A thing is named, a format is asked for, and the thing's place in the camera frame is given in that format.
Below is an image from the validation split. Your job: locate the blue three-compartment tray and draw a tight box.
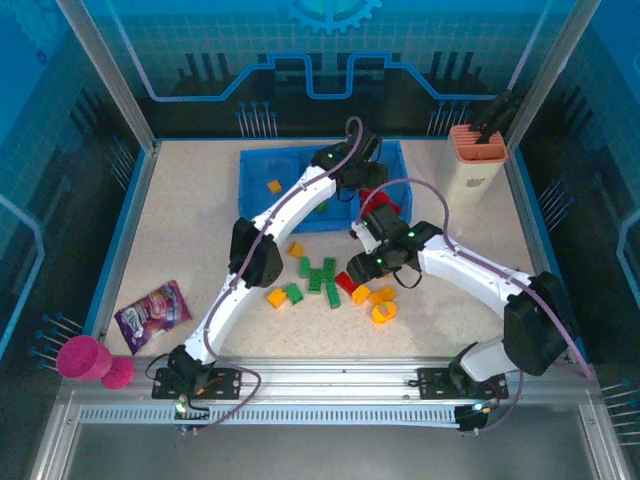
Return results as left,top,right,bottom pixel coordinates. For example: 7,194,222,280
237,139,416,235

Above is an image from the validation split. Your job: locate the beige holder with pink top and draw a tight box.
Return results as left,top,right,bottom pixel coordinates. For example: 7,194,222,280
435,123,510,206

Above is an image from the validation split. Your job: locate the purple candy bag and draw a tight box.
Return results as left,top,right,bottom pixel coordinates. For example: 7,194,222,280
113,279,194,357

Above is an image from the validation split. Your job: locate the magenta ball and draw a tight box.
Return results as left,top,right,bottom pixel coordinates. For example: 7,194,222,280
101,355,137,392

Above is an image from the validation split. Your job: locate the magenta cup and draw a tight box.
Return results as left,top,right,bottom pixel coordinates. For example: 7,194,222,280
55,334,114,384

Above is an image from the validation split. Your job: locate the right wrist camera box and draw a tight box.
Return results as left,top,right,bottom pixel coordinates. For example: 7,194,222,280
351,218,377,254

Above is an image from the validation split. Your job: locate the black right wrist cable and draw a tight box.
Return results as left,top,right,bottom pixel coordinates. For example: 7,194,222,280
392,263,424,291

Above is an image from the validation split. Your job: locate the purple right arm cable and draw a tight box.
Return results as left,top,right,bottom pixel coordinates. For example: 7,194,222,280
356,178,596,432

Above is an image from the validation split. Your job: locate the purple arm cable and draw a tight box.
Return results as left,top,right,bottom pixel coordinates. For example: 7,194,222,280
189,115,366,434
356,178,596,432

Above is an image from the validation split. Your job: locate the aluminium rail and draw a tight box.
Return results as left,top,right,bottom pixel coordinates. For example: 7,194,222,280
59,355,601,407

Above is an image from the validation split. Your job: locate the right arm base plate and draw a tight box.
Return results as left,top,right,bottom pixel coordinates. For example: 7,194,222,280
417,366,509,401

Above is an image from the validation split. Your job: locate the white slotted cable duct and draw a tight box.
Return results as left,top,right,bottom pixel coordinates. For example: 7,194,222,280
77,403,464,427

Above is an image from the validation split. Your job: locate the black utensil handle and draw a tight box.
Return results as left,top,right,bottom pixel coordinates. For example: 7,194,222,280
469,89,519,147

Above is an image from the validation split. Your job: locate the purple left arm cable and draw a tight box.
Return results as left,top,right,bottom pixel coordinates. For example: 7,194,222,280
189,115,366,434

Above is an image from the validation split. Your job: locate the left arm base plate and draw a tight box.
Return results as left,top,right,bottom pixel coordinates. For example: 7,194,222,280
151,366,242,401

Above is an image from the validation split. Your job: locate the right aluminium frame post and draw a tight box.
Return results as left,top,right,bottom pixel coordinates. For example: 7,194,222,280
503,0,599,151

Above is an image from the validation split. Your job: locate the aluminium frame post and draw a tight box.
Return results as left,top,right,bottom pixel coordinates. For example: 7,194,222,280
503,0,599,151
54,0,162,154

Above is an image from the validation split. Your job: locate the left aluminium frame post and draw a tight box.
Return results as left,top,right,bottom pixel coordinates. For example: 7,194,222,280
54,0,162,154

